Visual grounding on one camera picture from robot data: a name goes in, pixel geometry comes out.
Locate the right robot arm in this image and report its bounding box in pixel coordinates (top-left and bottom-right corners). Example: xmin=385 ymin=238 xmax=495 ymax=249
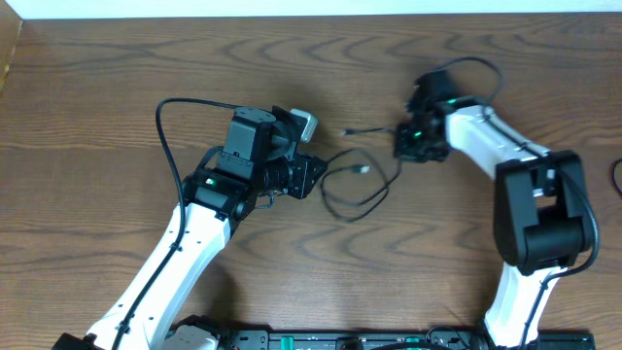
xmin=395 ymin=69 xmax=600 ymax=349

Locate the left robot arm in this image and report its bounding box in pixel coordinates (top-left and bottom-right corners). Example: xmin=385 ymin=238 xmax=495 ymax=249
xmin=54 ymin=107 xmax=327 ymax=350

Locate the left camera black cable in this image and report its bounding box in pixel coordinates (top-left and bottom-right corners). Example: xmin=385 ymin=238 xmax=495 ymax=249
xmin=110 ymin=97 xmax=242 ymax=350

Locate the camera black cable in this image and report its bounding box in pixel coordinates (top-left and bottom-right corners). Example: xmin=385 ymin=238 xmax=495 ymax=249
xmin=110 ymin=97 xmax=242 ymax=350
xmin=432 ymin=55 xmax=602 ymax=350

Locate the right camera black cable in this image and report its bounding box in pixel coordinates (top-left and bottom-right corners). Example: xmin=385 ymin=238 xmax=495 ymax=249
xmin=432 ymin=55 xmax=602 ymax=350

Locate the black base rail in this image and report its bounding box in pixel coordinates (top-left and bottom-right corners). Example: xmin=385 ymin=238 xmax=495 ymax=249
xmin=164 ymin=314 xmax=597 ymax=350

